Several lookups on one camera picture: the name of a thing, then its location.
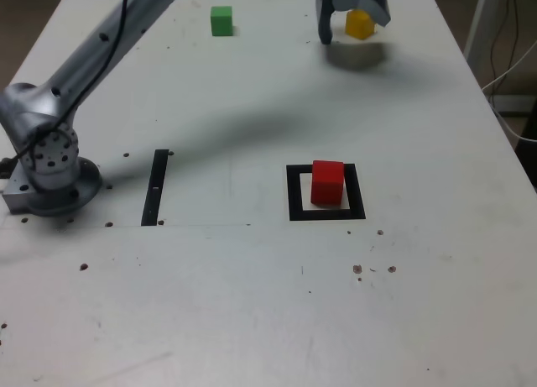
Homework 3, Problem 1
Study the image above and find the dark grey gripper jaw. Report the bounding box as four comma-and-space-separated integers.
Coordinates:
315, 0, 336, 46

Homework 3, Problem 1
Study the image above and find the yellow cube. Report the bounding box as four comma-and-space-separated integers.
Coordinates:
344, 8, 376, 41

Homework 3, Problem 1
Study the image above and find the green cube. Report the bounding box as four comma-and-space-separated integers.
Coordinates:
209, 5, 234, 37

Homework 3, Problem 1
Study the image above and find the red cube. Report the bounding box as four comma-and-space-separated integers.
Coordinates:
310, 160, 346, 207

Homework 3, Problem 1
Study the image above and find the black tape square outline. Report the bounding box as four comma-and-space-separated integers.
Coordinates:
286, 163, 367, 222

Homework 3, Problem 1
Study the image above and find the black tape strip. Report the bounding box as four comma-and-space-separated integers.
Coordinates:
140, 149, 170, 227

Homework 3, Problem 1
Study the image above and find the white metal post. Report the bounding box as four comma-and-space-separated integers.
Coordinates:
462, 0, 504, 71

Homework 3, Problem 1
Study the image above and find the black background cable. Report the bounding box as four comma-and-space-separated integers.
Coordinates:
490, 0, 530, 88

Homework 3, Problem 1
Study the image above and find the white cable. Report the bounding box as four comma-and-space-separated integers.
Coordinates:
482, 38, 537, 144

